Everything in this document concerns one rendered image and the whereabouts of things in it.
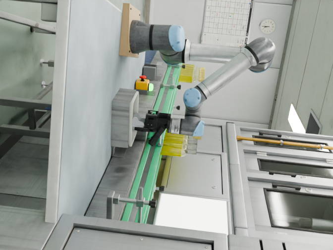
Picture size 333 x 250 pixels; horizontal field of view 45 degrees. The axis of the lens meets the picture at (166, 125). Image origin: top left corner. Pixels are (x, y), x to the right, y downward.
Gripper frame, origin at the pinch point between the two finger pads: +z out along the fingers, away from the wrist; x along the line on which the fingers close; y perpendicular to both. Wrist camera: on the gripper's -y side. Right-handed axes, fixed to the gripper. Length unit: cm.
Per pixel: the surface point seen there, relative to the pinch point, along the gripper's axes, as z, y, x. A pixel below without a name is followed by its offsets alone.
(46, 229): 7, 1, 83
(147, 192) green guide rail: -15.1, -15.1, 31.8
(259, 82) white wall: -153, -141, -613
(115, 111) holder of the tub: 3.7, 10.0, 10.8
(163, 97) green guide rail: -11, -3, -52
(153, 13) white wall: 66, -28, -608
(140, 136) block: -5.3, -9.2, -8.9
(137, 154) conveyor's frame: -6.0, -12.3, 4.6
